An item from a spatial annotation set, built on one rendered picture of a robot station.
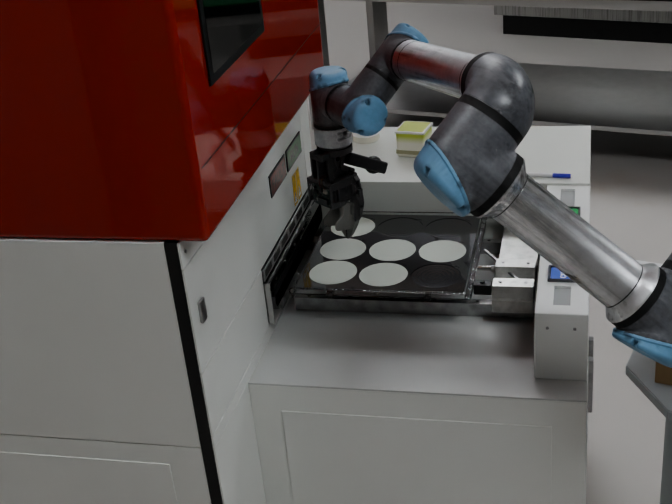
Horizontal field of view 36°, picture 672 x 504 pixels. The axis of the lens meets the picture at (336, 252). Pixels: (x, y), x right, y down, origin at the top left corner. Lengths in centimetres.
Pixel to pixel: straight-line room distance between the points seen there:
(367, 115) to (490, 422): 60
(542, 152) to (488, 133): 96
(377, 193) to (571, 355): 71
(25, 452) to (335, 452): 58
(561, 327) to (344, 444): 47
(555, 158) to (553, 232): 88
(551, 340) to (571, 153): 72
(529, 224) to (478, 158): 13
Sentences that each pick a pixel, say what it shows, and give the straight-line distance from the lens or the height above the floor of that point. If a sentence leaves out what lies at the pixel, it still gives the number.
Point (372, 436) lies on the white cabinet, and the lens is 201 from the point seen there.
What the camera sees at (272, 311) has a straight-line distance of 210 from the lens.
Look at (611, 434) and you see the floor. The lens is 319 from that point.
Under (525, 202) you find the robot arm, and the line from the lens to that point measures 161.
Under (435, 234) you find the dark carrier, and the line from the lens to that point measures 230.
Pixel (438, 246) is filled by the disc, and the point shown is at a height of 90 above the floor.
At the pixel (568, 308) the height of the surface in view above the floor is 96.
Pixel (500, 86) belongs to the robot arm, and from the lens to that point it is 160.
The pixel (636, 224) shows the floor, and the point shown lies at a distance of 437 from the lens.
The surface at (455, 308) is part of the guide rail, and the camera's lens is 214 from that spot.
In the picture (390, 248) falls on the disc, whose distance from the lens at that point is 225.
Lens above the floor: 193
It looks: 27 degrees down
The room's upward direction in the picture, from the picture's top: 6 degrees counter-clockwise
